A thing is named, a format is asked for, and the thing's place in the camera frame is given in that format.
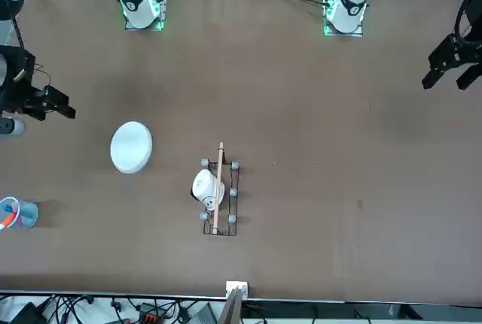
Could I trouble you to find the orange marker pen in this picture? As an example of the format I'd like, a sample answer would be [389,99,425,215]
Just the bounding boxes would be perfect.
[0,210,19,231]

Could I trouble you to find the wooden dowel rod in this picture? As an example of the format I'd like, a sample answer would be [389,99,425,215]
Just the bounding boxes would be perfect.
[211,142,224,235]

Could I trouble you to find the grey power adapter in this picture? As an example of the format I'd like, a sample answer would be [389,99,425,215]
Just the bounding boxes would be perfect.
[188,302,219,324]

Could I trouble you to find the grey camera mounting post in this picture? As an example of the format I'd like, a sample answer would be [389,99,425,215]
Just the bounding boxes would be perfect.
[218,288,243,324]

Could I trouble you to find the white IKEA plate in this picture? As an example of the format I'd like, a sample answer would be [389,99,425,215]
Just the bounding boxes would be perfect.
[109,121,154,175]

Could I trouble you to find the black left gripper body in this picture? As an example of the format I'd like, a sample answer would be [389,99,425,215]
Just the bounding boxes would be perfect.
[428,33,482,72]

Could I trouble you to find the black wire cup rack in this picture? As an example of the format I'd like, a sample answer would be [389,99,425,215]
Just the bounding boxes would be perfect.
[198,149,242,237]

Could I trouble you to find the red and black box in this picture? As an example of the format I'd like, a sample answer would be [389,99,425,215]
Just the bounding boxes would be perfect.
[136,302,158,324]

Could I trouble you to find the black device box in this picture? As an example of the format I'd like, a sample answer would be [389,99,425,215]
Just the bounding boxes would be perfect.
[9,300,52,324]

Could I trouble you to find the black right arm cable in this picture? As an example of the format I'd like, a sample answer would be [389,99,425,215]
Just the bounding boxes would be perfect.
[10,11,26,50]

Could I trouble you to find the white table edge bracket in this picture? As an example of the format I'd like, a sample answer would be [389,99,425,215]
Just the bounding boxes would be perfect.
[225,280,249,299]

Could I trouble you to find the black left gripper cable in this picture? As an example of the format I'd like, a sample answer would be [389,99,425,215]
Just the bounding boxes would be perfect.
[453,0,482,44]

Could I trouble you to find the black floor cables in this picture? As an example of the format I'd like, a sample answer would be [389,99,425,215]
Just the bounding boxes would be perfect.
[37,293,191,324]

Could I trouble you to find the clear plastic cup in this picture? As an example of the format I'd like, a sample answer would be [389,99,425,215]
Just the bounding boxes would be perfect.
[0,196,40,229]

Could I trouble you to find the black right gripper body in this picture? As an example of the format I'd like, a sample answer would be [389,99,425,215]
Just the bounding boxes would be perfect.
[0,45,47,121]

